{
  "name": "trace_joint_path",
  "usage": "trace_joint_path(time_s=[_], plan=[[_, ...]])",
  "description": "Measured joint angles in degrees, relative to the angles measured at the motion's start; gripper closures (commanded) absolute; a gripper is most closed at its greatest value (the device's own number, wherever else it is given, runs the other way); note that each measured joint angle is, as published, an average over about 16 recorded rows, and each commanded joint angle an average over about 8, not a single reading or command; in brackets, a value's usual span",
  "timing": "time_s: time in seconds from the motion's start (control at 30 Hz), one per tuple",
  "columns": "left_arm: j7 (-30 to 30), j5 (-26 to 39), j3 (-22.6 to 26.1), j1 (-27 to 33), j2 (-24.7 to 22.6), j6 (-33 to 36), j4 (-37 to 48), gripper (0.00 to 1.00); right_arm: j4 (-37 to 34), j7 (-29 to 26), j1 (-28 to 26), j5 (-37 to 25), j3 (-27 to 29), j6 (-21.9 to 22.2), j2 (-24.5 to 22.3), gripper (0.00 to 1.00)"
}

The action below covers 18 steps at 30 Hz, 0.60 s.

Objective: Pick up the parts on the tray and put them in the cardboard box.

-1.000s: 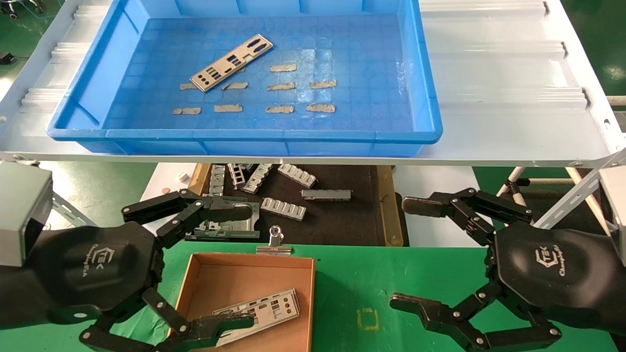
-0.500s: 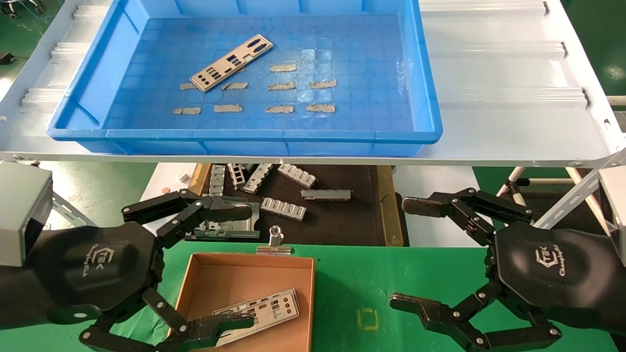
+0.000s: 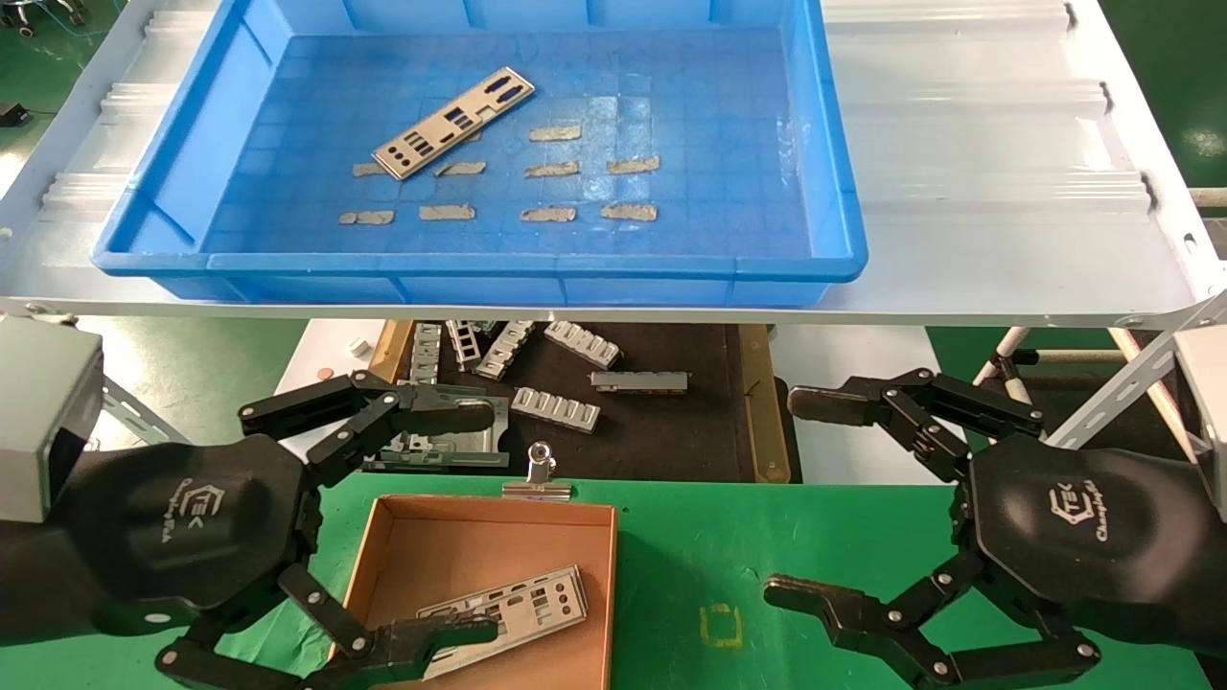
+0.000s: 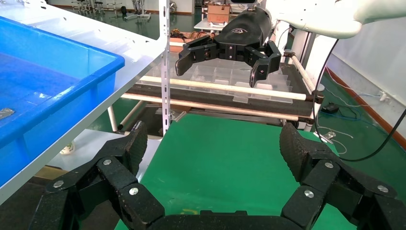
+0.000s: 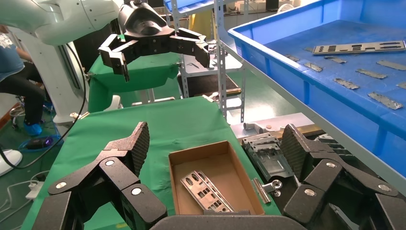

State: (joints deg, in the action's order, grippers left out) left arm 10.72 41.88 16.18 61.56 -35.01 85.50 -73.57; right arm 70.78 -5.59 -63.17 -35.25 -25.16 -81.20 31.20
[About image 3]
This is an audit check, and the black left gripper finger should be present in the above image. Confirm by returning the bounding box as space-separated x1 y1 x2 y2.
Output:
155 563 499 690
238 369 497 490

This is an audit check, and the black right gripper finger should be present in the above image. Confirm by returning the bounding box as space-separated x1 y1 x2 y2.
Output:
764 546 1101 690
788 369 1046 485

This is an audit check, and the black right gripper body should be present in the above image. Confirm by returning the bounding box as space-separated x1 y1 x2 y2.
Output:
957 441 1215 640

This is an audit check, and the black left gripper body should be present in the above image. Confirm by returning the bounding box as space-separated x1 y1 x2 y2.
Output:
67 433 324 616

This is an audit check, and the metal io shield plate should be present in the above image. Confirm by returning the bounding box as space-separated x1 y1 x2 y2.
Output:
372 67 536 181
415 565 590 683

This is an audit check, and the brown cardboard box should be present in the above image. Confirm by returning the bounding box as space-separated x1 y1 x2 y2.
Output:
326 495 619 690

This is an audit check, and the black tray of metal parts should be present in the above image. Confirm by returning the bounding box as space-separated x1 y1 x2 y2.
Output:
369 321 792 483

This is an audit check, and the blue plastic tray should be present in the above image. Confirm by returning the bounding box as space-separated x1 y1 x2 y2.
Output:
93 0 869 308

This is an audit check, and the slotted metal shield plate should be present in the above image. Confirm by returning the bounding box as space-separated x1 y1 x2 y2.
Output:
410 323 444 386
446 321 483 373
476 321 538 381

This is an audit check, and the perforated steel shelf brace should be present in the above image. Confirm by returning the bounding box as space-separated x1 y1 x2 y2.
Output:
1045 292 1227 451
96 374 178 447

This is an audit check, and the silver binder clip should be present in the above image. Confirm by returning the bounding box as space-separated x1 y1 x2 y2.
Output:
502 441 574 501

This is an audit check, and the green table mat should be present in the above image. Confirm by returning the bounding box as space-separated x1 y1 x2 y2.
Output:
0 465 1227 690

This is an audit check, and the long grey metal bar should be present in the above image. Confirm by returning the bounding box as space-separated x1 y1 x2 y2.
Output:
590 371 690 394

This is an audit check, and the white metal shelf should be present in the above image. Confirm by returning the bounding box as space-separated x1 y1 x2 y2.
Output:
0 0 1227 332

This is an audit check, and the black office chair base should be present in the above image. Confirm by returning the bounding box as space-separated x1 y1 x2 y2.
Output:
0 0 92 39

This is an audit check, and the large folded metal bracket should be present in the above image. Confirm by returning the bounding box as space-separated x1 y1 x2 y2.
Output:
359 380 512 471

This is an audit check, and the ribbed metal bracket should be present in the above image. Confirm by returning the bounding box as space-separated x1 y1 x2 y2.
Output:
511 386 602 434
544 321 624 370

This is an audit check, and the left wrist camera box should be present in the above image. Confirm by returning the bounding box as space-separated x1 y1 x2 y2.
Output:
0 316 104 523

